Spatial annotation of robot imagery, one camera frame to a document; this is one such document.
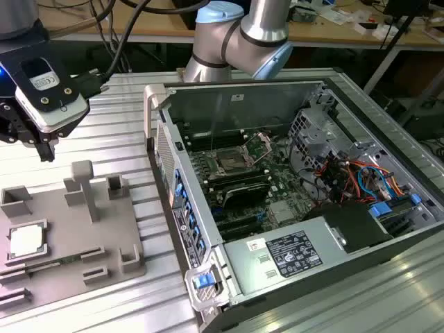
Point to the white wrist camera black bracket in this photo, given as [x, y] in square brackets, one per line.
[52, 118]

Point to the silver square CPU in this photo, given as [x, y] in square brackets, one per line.
[27, 241]

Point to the green RAM stick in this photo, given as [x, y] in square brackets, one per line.
[52, 262]

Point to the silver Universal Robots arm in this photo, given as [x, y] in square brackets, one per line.
[260, 27]

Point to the metal perforated drive cage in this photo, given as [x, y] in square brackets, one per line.
[312, 132]

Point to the silver chipset heatsink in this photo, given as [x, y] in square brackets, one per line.
[282, 211]

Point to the green motherboard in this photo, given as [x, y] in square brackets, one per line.
[277, 180]

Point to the black slanted stand pole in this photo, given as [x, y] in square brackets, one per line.
[399, 24]

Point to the black RAM slots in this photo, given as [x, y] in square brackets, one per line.
[215, 137]

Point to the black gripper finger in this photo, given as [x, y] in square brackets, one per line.
[45, 149]

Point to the blue case latch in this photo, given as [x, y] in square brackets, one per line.
[203, 281]

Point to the black graphics card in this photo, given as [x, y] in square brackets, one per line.
[246, 194]

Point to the grey power supply unit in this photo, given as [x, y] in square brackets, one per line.
[249, 267]

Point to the open grey PC case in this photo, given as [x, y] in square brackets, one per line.
[312, 277]

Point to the black plastic air shroud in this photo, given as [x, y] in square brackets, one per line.
[350, 225]

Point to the grey parts rack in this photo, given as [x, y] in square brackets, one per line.
[76, 222]

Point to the blue disk carrier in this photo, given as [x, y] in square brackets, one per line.
[379, 210]

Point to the small white box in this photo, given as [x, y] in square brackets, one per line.
[385, 32]

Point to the CPU socket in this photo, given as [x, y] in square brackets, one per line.
[230, 161]

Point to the black expansion slots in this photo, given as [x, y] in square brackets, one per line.
[239, 227]

